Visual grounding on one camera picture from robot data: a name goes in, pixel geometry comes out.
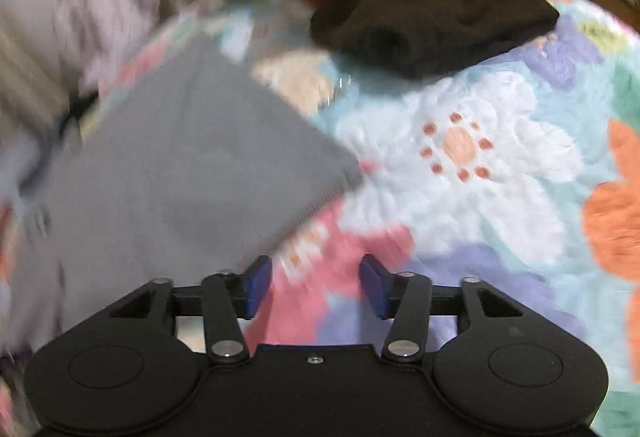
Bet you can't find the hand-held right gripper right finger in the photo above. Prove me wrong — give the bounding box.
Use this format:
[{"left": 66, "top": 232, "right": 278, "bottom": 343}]
[{"left": 359, "top": 254, "right": 526, "bottom": 365}]

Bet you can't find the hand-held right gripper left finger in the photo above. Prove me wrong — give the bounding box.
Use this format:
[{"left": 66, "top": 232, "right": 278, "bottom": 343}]
[{"left": 107, "top": 255, "right": 273, "bottom": 365}]

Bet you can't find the grey sweater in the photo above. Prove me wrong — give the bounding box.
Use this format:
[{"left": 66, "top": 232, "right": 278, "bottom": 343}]
[{"left": 0, "top": 34, "right": 363, "bottom": 353}]

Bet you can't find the floral blanket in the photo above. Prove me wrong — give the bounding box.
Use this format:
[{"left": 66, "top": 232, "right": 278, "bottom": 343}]
[{"left": 0, "top": 0, "right": 640, "bottom": 433}]

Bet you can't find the dark brown folded garment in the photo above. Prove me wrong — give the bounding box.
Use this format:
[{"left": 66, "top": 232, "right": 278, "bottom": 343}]
[{"left": 309, "top": 0, "right": 560, "bottom": 80}]

